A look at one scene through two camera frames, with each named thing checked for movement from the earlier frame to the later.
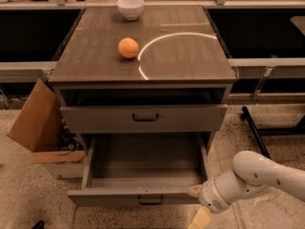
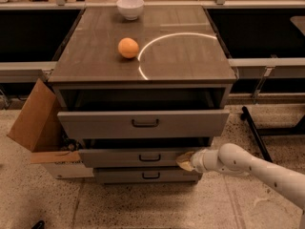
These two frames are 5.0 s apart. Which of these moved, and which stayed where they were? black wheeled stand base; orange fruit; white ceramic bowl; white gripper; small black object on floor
Moved: white gripper
Stayed: small black object on floor; orange fruit; white ceramic bowl; black wheeled stand base
